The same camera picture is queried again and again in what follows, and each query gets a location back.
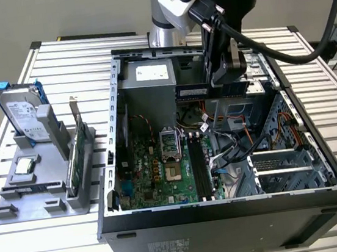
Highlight hard disk in blue carrier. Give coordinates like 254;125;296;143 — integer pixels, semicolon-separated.
0;74;56;151

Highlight grey power supply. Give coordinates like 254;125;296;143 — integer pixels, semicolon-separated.
116;56;183;140

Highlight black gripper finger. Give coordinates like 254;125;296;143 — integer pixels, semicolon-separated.
198;26;228;84
201;37;250;99

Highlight green motherboard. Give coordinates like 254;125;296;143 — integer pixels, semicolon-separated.
111;123;227;213

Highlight black cable bundle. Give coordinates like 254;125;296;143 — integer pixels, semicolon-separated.
211;121;274;167

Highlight grey camera with screw plug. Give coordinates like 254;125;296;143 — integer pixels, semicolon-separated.
157;0;207;38

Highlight CPU socket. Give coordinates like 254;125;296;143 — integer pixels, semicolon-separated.
163;159;184;184

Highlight green RAM stick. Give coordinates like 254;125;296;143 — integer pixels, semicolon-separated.
173;77;252;106

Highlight silver CPU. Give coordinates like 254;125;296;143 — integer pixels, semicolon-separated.
12;157;37;178

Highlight locking lever wire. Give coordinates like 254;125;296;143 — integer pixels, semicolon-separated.
175;130;185;162

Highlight orange yellow power wires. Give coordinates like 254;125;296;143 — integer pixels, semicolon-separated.
266;109;303;154

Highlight grey disk bay cage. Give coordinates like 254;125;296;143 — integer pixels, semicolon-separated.
245;142;337;198

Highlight twisted fan wire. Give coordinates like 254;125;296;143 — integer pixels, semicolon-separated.
127;112;156;146

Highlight black RAM slot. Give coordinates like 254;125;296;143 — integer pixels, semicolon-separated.
186;130;209;204
193;129;217;203

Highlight orange wire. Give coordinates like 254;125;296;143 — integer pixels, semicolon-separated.
201;96;255;151

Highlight grey optical drive cage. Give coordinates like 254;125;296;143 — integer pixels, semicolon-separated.
198;44;283;134

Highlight black case fan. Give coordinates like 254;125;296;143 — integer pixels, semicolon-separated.
112;103;135;159

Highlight blue expansion slot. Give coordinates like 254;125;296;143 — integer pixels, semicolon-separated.
120;180;136;199

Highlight black PC case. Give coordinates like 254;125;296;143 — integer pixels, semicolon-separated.
74;21;337;252

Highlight metal socket cover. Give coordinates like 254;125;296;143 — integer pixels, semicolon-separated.
158;125;182;162

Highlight black bracket between tables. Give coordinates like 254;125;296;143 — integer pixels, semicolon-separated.
308;37;337;62

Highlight grey parts rack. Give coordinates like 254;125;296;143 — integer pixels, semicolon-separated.
0;98;107;227

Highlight green graphics card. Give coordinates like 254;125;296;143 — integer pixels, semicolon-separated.
54;95;93;199

